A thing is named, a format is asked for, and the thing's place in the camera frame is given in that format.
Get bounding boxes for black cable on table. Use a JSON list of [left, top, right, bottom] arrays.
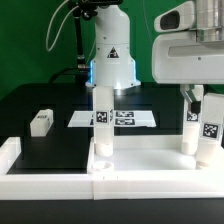
[[48, 67, 88, 84]]

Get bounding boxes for white U-shaped obstacle fence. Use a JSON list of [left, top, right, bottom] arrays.
[[0, 137, 224, 200]]

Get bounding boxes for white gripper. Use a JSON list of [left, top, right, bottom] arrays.
[[152, 31, 224, 114]]

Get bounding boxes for white desk top tray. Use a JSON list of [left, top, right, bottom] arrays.
[[87, 135, 224, 175]]

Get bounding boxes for fiducial marker sheet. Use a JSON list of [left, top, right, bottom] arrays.
[[68, 110, 156, 127]]

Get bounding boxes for white cable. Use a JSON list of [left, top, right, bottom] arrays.
[[45, 0, 78, 53]]

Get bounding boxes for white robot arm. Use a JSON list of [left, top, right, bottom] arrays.
[[86, 0, 224, 113]]

